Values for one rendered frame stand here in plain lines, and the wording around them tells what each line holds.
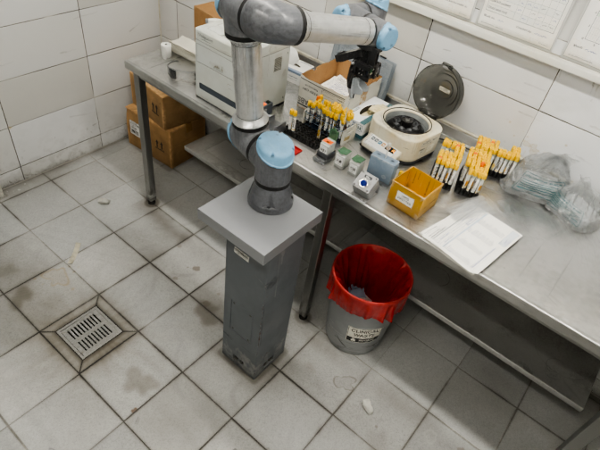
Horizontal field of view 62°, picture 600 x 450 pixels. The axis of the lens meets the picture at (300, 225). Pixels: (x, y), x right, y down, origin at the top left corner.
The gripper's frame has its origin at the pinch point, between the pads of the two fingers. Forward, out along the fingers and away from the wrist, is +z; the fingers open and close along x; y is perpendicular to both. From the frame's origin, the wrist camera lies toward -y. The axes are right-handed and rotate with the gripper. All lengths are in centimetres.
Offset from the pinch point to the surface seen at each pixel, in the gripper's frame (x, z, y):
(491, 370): 26, 113, 92
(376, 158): -4.3, 16.3, 18.3
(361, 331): -16, 92, 39
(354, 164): -8.6, 20.3, 12.6
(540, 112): 49, 0, 55
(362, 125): 14.8, 19.2, -0.2
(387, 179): -4.1, 22.0, 24.9
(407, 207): -12.0, 22.6, 38.2
